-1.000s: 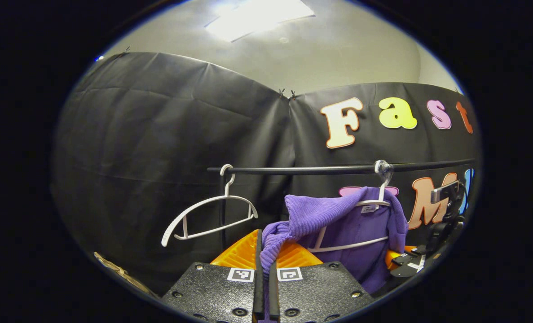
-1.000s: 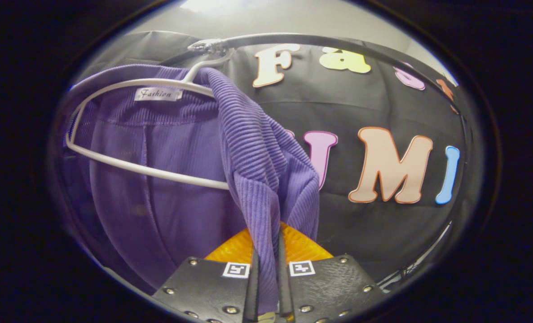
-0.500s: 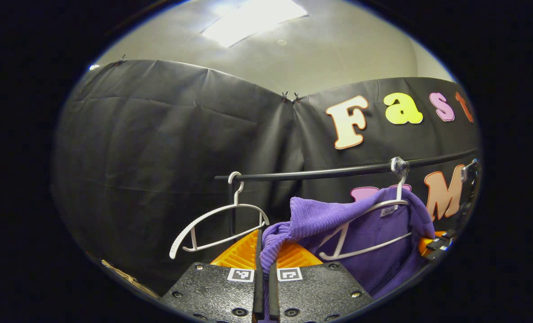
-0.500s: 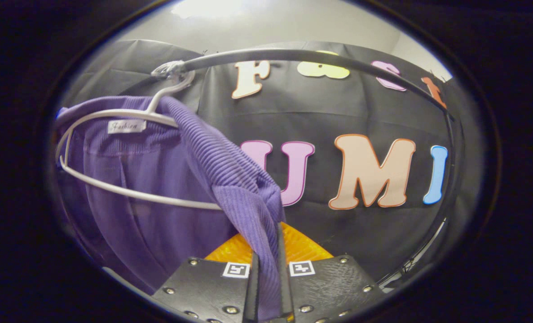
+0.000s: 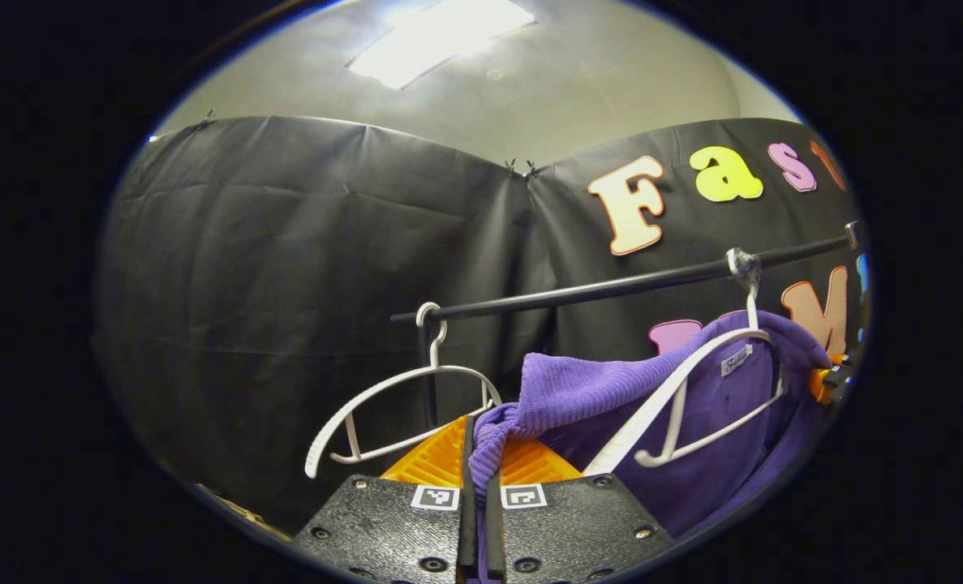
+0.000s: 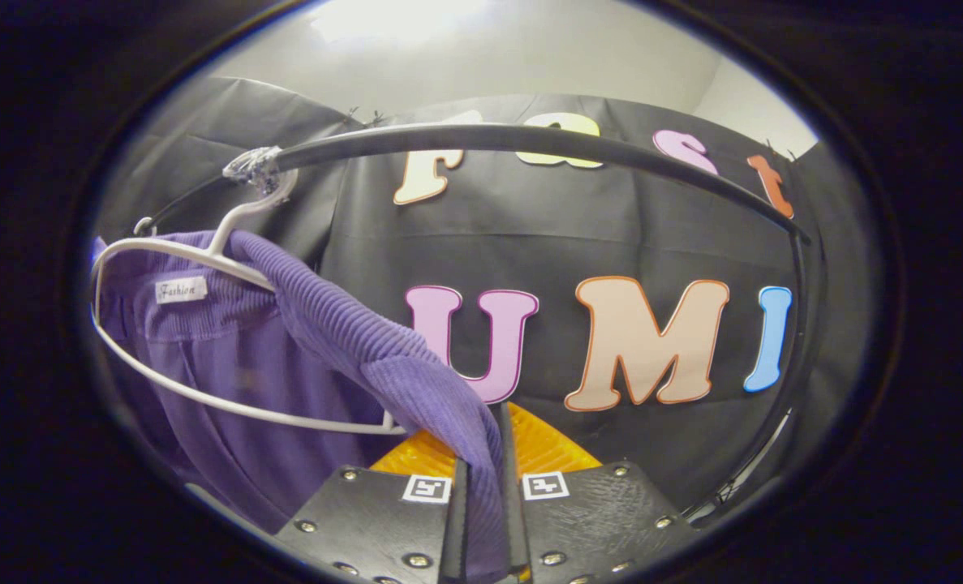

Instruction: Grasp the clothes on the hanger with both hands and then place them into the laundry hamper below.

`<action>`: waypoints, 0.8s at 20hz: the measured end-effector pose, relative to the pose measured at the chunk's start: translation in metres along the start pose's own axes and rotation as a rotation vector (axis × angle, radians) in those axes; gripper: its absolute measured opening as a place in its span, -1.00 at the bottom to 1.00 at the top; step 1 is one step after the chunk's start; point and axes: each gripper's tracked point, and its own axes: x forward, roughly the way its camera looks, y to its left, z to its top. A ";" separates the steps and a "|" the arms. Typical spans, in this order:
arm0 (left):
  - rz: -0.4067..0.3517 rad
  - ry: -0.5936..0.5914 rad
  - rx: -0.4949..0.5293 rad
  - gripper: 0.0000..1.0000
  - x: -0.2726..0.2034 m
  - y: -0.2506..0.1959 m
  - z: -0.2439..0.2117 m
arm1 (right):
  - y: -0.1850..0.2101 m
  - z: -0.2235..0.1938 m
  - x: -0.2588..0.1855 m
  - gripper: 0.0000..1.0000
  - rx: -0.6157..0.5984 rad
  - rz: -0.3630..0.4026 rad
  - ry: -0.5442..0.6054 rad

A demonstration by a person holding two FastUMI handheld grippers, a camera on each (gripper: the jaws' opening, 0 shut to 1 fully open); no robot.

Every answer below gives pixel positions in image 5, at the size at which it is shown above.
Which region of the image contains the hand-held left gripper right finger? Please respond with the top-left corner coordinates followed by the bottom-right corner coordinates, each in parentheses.
top-left (485, 438), bottom-right (677, 584)

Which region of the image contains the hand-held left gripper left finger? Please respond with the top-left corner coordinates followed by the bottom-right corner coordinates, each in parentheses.
top-left (290, 415), bottom-right (479, 584)

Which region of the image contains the purple ribbed shirt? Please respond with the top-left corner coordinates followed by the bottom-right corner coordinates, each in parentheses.
top-left (466, 310), bottom-right (835, 584)

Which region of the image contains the white plastic hanger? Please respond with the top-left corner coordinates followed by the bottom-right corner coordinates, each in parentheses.
top-left (304, 302), bottom-right (504, 479)
top-left (583, 247), bottom-right (786, 479)

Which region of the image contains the black clothes rack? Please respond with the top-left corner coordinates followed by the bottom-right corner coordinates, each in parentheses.
top-left (389, 221), bottom-right (863, 431)

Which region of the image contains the black backdrop cloth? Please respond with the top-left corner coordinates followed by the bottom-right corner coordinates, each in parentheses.
top-left (96, 115), bottom-right (871, 536)

